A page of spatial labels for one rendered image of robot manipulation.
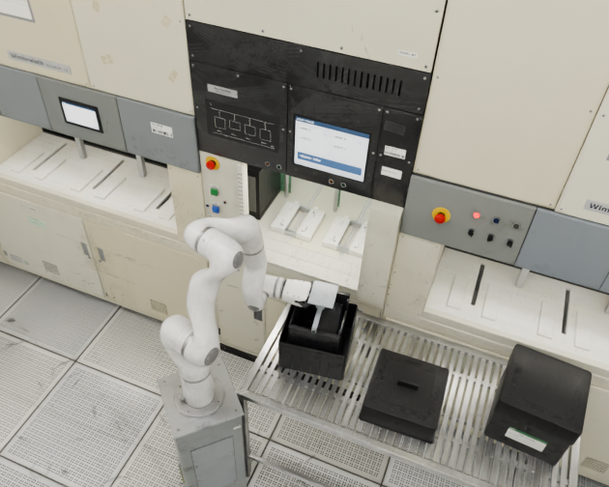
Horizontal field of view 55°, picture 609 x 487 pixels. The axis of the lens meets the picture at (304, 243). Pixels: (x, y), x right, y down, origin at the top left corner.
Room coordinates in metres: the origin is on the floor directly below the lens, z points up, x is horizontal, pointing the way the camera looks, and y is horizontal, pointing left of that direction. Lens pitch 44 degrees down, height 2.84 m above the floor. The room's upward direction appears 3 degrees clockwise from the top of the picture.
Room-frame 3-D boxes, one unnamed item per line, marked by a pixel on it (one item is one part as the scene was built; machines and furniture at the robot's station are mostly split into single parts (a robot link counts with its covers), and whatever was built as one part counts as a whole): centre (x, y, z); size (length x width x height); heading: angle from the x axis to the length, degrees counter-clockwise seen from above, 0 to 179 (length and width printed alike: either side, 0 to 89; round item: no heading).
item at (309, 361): (1.50, -0.08, 0.85); 0.28 x 0.28 x 0.17; 78
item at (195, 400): (1.24, 0.38, 0.85); 0.19 x 0.19 x 0.18
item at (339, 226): (2.07, -0.22, 0.89); 0.22 x 0.21 x 0.04; 160
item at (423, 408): (1.27, -0.43, 0.83); 0.29 x 0.29 x 0.13; 72
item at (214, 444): (1.24, 0.38, 0.38); 0.28 x 0.28 x 0.76; 25
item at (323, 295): (1.50, -0.07, 0.96); 0.24 x 0.20 x 0.32; 168
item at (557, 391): (1.20, -0.91, 0.89); 0.29 x 0.29 x 0.25; 65
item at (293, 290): (1.52, 0.03, 1.09); 0.11 x 0.10 x 0.07; 78
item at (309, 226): (2.16, 0.04, 0.89); 0.22 x 0.21 x 0.04; 160
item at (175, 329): (1.26, 0.41, 1.07); 0.19 x 0.12 x 0.24; 54
